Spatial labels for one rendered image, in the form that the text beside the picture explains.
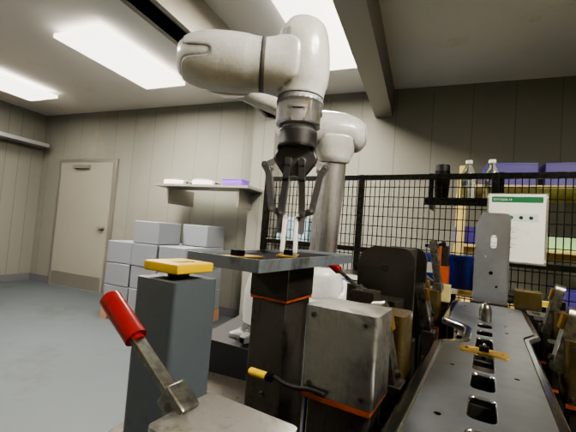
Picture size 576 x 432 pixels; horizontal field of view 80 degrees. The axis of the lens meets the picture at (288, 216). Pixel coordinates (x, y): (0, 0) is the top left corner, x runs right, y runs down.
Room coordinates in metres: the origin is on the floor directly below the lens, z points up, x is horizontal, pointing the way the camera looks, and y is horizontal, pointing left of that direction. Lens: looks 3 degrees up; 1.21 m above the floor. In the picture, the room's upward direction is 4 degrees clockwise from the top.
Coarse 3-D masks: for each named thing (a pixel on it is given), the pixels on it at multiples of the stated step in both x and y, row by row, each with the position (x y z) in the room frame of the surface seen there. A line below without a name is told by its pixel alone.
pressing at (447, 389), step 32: (448, 320) 0.94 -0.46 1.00; (512, 320) 1.01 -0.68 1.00; (448, 352) 0.67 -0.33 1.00; (512, 352) 0.70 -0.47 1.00; (416, 384) 0.50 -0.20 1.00; (448, 384) 0.52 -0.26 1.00; (512, 384) 0.54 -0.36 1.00; (544, 384) 0.56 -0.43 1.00; (416, 416) 0.42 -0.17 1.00; (448, 416) 0.42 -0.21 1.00; (512, 416) 0.44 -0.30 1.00; (544, 416) 0.44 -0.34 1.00
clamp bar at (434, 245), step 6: (444, 240) 1.15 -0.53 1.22; (426, 246) 1.18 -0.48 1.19; (432, 246) 1.16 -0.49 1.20; (438, 246) 1.16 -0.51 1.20; (444, 246) 1.14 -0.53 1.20; (432, 252) 1.15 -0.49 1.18; (438, 252) 1.17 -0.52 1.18; (432, 258) 1.15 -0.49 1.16; (438, 258) 1.17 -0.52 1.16; (432, 264) 1.15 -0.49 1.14; (438, 264) 1.14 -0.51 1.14; (432, 270) 1.15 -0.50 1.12; (438, 270) 1.14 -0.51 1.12; (438, 276) 1.14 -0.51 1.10; (438, 282) 1.14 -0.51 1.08
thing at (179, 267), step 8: (144, 264) 0.42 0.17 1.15; (152, 264) 0.41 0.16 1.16; (160, 264) 0.41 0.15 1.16; (168, 264) 0.40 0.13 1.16; (176, 264) 0.40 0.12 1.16; (184, 264) 0.40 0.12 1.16; (192, 264) 0.41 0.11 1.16; (200, 264) 0.42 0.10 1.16; (208, 264) 0.44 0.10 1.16; (168, 272) 0.40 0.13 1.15; (176, 272) 0.39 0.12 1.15; (184, 272) 0.40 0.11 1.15; (192, 272) 0.41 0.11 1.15; (200, 272) 0.42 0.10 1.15; (208, 272) 0.44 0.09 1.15
